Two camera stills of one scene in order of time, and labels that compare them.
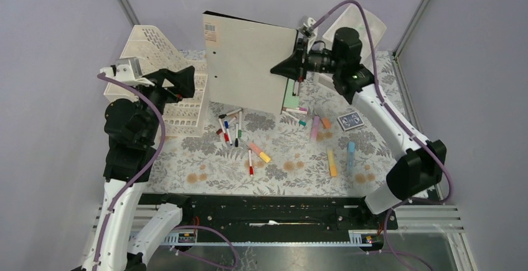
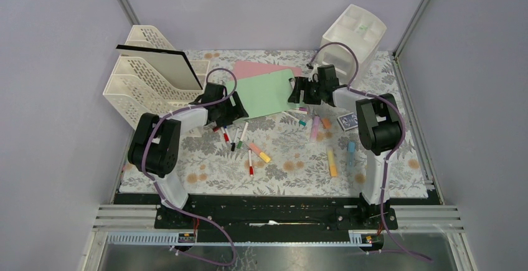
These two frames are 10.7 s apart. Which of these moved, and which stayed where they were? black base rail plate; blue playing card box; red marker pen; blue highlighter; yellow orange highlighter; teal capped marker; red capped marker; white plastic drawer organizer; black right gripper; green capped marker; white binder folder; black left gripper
Moved: black right gripper; green capped marker; white binder folder; black left gripper
Stayed: white plastic drawer organizer; blue highlighter; yellow orange highlighter; red marker pen; blue playing card box; teal capped marker; black base rail plate; red capped marker
